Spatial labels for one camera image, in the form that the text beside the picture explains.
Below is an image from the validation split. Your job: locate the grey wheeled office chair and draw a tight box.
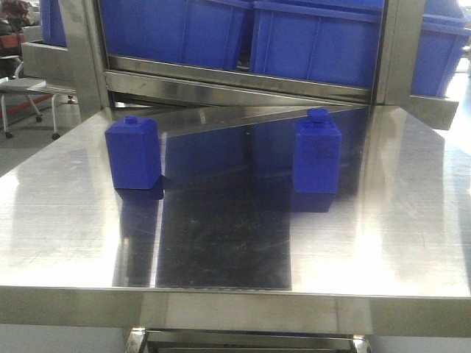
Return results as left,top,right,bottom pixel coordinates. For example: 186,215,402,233
1,56,77,140

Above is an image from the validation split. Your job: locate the blue bin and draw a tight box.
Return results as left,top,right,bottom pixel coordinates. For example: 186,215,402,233
411,1,470,97
40,0,67,47
99,1,252,71
249,1,382,88

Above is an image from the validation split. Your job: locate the blue bin lower left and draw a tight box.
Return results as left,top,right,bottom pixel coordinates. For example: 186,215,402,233
99,1,252,71

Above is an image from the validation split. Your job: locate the blue bin far left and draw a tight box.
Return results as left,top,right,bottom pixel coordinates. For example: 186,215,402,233
40,0,67,47

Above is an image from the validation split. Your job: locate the blue block part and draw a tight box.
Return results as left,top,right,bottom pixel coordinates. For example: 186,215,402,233
105,115,161,190
292,108,342,194

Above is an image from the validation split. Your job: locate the blue bin far right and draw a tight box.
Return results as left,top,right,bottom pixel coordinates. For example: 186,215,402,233
411,1,470,97

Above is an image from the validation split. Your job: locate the blue bin lower right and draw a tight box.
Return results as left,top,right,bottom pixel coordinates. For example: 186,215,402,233
249,1,382,88

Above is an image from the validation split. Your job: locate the stainless steel shelf rack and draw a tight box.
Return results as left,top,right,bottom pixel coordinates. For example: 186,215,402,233
22,1,458,129

